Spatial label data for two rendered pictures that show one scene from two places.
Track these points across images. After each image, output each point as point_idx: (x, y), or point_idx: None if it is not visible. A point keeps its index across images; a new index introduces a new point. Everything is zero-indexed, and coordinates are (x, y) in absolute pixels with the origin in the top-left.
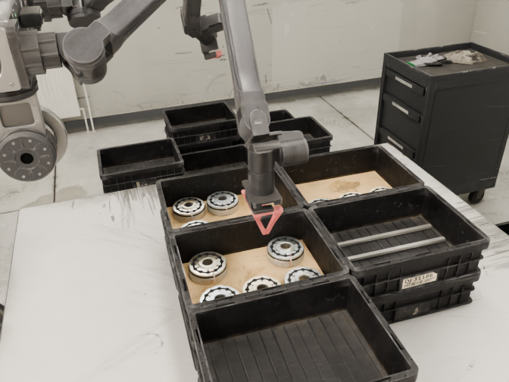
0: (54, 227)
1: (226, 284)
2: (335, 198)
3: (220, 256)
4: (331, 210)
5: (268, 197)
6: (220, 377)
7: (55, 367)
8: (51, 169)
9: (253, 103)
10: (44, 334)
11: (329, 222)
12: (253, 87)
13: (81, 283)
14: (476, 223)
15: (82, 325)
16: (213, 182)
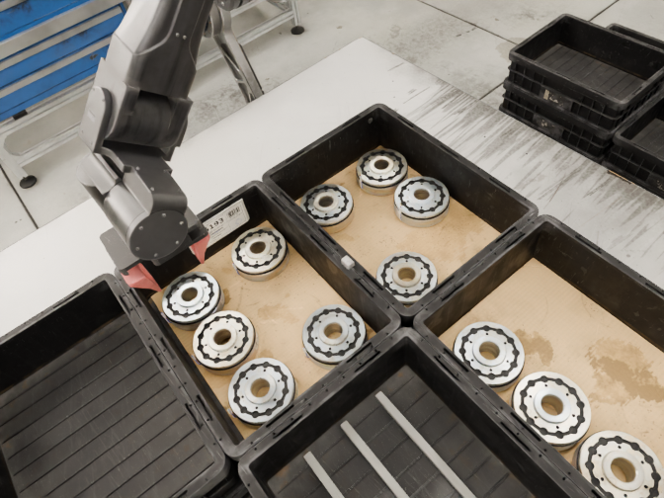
0: (346, 79)
1: (243, 290)
2: (464, 364)
3: (278, 257)
4: (436, 370)
5: (122, 248)
6: (86, 354)
7: None
8: (230, 4)
9: (112, 71)
10: (190, 171)
11: (433, 379)
12: (130, 37)
13: (267, 154)
14: None
15: (209, 192)
16: (440, 162)
